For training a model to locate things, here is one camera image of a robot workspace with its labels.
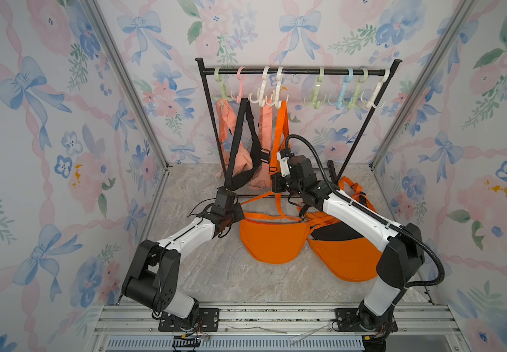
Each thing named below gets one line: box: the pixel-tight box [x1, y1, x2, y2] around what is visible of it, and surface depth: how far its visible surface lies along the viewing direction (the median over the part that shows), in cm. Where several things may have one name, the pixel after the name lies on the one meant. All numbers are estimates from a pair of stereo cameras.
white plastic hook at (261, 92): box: [249, 66, 271, 108], surface depth 76 cm
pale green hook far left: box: [212, 66, 233, 102], surface depth 79 cm
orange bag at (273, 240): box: [239, 191, 311, 265], surface depth 92 cm
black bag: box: [224, 97, 264, 192], surface depth 87 cm
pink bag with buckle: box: [249, 98, 273, 190], surface depth 87 cm
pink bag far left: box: [215, 99, 253, 179], surface depth 84 cm
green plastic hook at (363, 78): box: [347, 67, 369, 110], surface depth 75 cm
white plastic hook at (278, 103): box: [265, 66, 290, 109], surface depth 75 cm
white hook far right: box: [366, 68, 391, 109], surface depth 76 cm
